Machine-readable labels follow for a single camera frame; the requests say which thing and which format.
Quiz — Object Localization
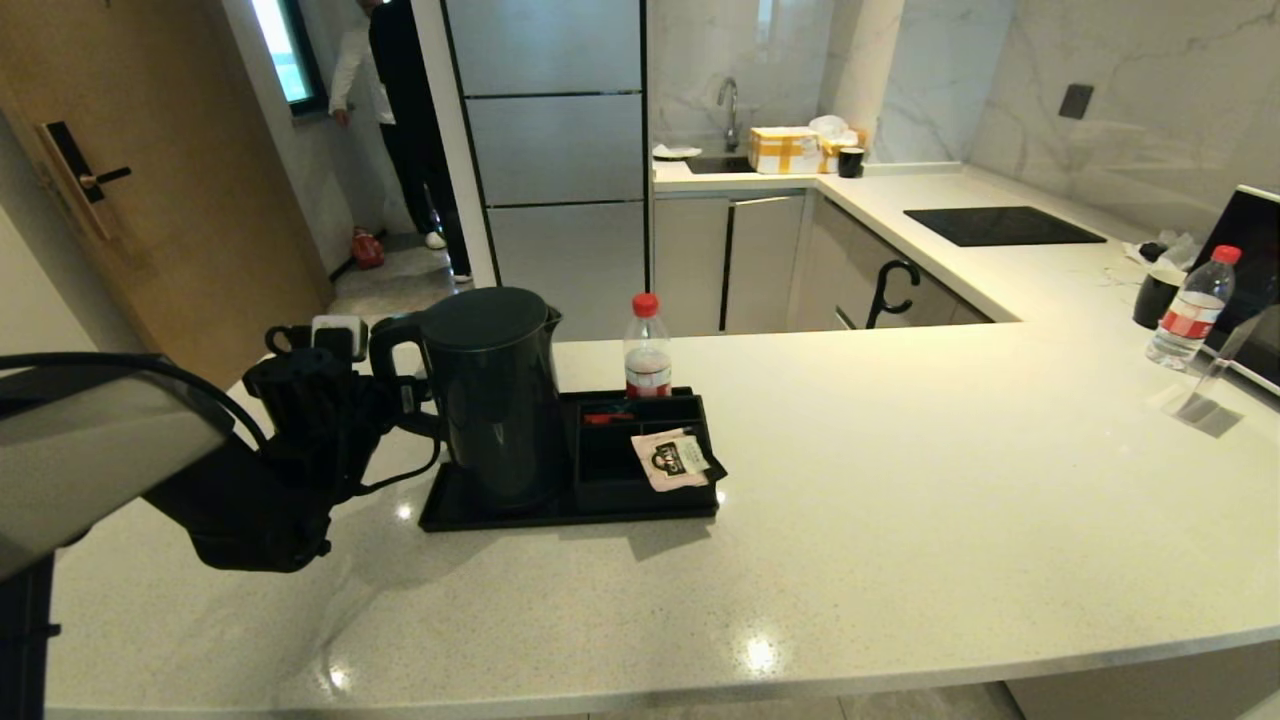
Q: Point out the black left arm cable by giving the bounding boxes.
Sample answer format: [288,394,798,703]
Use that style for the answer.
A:
[0,352,273,453]

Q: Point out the water bottle with slanted label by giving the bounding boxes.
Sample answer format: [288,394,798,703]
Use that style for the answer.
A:
[1146,245,1243,372]

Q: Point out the white tea bag packet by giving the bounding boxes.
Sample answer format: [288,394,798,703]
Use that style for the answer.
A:
[631,428,713,493]

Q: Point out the black compartment organizer box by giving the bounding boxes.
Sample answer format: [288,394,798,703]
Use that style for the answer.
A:
[572,392,728,516]

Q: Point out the black induction cooktop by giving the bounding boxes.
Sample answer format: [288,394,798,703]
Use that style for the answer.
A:
[904,206,1108,247]

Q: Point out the black screen appliance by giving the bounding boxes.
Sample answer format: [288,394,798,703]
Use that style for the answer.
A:
[1195,185,1280,396]

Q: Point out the chrome sink faucet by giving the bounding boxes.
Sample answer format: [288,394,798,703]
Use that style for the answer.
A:
[717,77,743,153]

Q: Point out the black door lock handle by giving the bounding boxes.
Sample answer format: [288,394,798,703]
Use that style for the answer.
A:
[38,120,133,241]

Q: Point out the wooden door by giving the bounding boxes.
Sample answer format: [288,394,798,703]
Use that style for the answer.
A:
[0,0,336,391]

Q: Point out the person in black vest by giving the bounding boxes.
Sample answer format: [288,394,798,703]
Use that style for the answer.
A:
[328,0,474,283]

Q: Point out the grey refrigerator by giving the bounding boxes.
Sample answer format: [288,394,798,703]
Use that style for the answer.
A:
[440,0,653,341]

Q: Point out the black mug with white lid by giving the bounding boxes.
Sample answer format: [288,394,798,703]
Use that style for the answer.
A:
[1132,262,1186,329]

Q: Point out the water bottle with full label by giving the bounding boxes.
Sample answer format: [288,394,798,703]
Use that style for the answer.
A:
[623,293,673,399]

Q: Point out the grey kitchen base cabinets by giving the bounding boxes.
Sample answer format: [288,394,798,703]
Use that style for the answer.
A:
[652,190,993,336]

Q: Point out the clear acrylic sign holder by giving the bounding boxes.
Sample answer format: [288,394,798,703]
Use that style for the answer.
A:
[1175,305,1280,426]

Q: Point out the cardboard box with yellow tape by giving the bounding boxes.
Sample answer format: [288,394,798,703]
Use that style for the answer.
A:
[748,126,823,175]

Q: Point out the black electric kettle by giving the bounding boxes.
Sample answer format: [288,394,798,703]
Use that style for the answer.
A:
[368,287,577,511]

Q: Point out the dark framed window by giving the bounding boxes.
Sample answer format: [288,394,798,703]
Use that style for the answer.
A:
[250,0,329,119]

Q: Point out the black serving tray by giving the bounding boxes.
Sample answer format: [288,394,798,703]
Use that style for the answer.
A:
[418,388,723,533]

